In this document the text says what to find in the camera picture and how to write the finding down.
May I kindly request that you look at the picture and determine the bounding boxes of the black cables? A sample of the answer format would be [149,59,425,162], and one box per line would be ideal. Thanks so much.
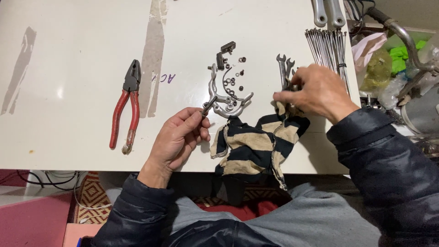
[344,0,377,36]

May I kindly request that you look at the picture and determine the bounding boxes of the grey metal brake bolt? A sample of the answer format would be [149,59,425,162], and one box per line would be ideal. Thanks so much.
[201,96,219,116]

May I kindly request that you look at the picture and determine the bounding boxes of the black brake pad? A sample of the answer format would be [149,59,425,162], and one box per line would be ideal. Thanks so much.
[216,52,229,71]
[221,41,237,55]

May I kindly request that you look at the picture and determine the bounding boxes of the person's dark jacket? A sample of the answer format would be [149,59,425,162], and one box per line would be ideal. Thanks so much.
[161,218,283,247]

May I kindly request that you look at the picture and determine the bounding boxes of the grey round metal part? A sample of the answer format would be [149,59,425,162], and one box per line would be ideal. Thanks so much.
[401,99,439,137]

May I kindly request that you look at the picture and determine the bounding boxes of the bundle of steel spokes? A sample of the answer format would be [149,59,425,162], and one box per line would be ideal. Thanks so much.
[304,28,353,102]

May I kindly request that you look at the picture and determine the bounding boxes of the clear plastic bag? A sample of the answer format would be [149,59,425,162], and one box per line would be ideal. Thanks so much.
[377,73,409,111]

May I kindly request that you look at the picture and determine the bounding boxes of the person's right hand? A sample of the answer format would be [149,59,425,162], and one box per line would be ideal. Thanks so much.
[273,63,361,125]

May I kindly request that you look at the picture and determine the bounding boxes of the person's left hand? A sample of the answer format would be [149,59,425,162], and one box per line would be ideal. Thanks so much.
[137,107,212,189]

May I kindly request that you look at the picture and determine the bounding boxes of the person's grey trousers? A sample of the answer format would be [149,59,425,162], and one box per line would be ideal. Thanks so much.
[105,181,383,247]

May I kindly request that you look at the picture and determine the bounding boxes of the thin curved spring wire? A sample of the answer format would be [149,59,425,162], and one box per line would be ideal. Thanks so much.
[222,67,245,102]

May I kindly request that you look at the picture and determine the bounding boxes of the long open-end wrench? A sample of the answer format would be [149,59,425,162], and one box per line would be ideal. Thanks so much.
[276,54,288,90]

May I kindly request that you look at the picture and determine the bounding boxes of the pink box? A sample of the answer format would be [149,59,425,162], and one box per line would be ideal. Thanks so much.
[0,191,73,247]

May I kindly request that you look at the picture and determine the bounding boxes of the green plastic bag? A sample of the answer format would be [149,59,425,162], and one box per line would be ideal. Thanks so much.
[389,40,428,77]

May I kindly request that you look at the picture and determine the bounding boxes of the scattered small nuts and washers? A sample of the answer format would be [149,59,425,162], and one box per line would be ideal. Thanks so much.
[202,56,248,112]

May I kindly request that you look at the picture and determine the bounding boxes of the patterned woven rug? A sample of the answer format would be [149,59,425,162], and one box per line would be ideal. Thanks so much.
[73,171,293,226]

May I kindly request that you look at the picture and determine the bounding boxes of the red cloth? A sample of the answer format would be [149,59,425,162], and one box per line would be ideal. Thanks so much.
[196,200,279,222]

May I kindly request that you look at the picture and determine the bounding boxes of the short open-end wrench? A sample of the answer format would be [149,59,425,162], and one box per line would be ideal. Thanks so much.
[285,58,296,82]

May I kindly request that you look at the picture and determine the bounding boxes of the black and beige striped cloth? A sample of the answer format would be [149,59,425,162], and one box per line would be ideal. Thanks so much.
[209,100,311,191]

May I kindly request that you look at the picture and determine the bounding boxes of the pale pink board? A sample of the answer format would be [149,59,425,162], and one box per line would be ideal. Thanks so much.
[62,223,104,247]

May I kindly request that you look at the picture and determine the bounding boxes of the yellowish plastic bag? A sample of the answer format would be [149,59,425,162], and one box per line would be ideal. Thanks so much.
[359,47,393,92]

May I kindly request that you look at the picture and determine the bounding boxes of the chrome bicycle handlebar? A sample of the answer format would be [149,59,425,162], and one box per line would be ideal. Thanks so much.
[366,6,439,106]

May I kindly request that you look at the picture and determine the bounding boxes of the pink plastic bag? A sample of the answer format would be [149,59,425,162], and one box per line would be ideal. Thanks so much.
[351,32,388,73]

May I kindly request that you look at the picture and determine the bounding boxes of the white cable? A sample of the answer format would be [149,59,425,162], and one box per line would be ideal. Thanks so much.
[73,171,112,224]

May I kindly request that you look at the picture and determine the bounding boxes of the tangle of cables under table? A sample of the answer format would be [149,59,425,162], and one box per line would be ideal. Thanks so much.
[16,170,87,192]

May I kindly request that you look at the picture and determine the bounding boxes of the red-handled pliers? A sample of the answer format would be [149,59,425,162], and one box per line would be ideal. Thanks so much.
[109,59,142,155]

